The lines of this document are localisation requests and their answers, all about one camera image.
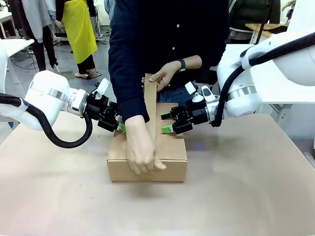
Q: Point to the person in dark green jacket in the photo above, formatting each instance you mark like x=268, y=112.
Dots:
x=251, y=12

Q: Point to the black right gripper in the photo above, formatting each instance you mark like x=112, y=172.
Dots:
x=197, y=114

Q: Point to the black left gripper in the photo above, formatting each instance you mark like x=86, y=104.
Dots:
x=98, y=108

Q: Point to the person's left hand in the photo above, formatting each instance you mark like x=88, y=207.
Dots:
x=167, y=73

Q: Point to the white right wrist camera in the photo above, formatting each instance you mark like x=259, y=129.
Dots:
x=205, y=93

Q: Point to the person in grey coat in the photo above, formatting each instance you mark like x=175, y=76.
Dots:
x=39, y=22

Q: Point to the person's right hand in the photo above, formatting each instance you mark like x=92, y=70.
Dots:
x=140, y=147

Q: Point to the black wristband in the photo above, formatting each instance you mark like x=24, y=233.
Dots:
x=182, y=65

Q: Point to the person in yellow apron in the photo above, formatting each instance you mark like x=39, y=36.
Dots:
x=81, y=29

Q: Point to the person's right forearm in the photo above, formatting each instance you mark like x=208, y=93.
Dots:
x=133, y=103

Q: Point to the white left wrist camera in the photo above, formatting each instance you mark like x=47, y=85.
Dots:
x=103, y=86

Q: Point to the white side table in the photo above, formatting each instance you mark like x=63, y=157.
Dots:
x=14, y=45

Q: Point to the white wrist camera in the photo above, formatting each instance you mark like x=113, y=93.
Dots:
x=103, y=86
x=205, y=93

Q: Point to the person in dark navy shirt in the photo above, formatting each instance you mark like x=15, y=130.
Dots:
x=160, y=29

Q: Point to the brown cardboard shipping box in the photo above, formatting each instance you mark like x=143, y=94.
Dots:
x=172, y=157

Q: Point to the person's left forearm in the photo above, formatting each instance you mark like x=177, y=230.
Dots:
x=193, y=62

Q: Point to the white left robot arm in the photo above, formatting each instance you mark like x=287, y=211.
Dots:
x=46, y=91

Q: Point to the brown packing tape strip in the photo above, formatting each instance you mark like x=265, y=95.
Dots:
x=150, y=110

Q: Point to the wooden background table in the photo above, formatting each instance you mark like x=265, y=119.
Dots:
x=275, y=26

